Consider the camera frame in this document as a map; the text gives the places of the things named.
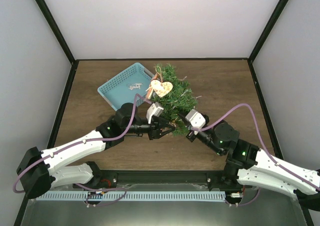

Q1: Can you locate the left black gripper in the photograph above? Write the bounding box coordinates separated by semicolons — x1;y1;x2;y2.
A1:
124;115;176;140

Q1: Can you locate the small green christmas tree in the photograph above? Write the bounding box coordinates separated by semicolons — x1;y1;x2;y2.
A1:
151;63;198;136

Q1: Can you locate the brown heart ornament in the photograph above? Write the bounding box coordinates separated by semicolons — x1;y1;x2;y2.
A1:
150;65;173;98

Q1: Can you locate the clear led light string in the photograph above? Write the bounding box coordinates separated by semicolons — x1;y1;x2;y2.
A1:
169;75;202;117

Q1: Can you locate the gingerbread figure ornament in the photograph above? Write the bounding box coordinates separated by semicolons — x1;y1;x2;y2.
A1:
145;72;159;100

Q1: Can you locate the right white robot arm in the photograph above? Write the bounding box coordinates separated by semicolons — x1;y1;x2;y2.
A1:
179;109;320;211

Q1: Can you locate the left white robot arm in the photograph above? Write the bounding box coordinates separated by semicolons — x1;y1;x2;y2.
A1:
16;102;176;199

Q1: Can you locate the blue plastic basket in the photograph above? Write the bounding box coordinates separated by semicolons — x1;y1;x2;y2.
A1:
97;62;154;111

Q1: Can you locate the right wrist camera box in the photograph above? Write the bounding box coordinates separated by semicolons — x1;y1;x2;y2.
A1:
184;109;206;132

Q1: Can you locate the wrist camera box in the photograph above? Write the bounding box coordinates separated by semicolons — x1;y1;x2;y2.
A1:
146;102;164;124
184;109;206;132

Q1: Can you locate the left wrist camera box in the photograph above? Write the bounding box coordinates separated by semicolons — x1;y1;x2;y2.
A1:
146;102;164;124

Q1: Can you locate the black aluminium front rail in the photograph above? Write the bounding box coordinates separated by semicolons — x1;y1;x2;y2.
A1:
88;170;242;189

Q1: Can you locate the light blue cable duct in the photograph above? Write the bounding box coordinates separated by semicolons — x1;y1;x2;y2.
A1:
36;191;226;202

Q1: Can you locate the black frame post right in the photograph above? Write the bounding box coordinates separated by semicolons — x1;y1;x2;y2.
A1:
248;0;297;62

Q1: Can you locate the black frame post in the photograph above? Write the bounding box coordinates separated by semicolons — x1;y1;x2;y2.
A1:
248;0;297;62
26;0;76;63

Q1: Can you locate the black frame post left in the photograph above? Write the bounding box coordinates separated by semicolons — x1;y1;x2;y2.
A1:
26;0;76;63

